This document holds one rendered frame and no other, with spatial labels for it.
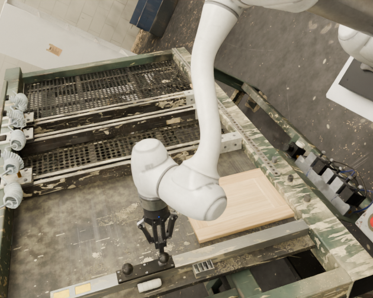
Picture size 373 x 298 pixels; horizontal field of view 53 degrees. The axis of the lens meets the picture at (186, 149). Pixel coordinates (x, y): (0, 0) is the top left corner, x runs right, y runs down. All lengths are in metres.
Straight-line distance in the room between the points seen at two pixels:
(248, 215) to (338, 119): 1.38
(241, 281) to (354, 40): 0.91
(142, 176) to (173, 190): 0.10
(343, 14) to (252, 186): 0.87
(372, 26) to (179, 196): 0.69
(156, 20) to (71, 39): 1.27
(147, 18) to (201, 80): 4.71
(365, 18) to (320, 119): 1.77
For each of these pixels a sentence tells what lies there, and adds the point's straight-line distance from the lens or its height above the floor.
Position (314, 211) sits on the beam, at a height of 0.86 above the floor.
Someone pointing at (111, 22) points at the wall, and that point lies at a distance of 6.65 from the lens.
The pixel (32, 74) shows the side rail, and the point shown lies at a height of 1.76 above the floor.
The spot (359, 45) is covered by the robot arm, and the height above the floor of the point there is 1.06.
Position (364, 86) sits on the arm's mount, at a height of 0.82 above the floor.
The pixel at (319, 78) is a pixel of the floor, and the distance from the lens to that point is 3.00.
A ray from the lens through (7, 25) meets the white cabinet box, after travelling 5.13.
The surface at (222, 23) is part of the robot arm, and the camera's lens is 1.02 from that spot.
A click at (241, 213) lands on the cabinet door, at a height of 1.05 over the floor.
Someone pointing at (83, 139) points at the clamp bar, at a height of 1.53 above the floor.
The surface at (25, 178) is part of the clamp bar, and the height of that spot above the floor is 1.80.
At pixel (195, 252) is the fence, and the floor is 1.27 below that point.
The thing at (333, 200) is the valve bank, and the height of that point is 0.74.
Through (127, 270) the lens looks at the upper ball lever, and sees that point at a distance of 1.23.
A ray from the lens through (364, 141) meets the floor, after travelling 2.58.
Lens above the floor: 2.08
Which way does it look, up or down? 31 degrees down
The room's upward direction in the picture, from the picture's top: 72 degrees counter-clockwise
